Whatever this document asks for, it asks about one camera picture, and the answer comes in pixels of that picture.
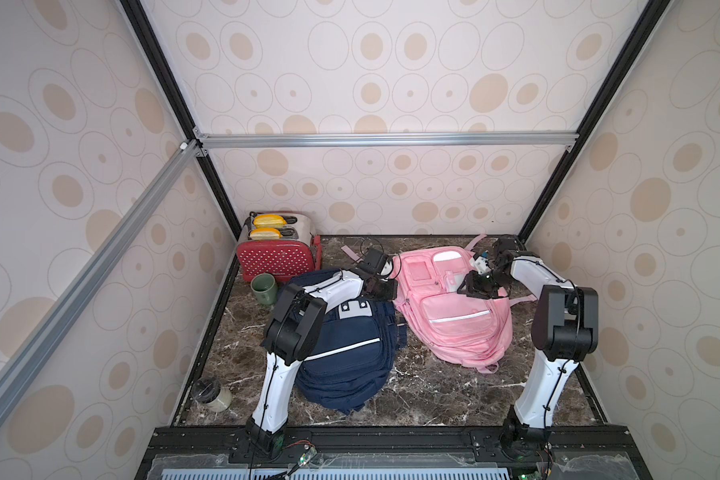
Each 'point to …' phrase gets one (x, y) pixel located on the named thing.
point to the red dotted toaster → (297, 251)
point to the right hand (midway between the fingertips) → (461, 292)
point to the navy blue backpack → (360, 345)
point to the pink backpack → (475, 332)
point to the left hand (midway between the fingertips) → (404, 292)
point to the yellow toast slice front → (265, 233)
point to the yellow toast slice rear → (269, 221)
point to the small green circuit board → (303, 459)
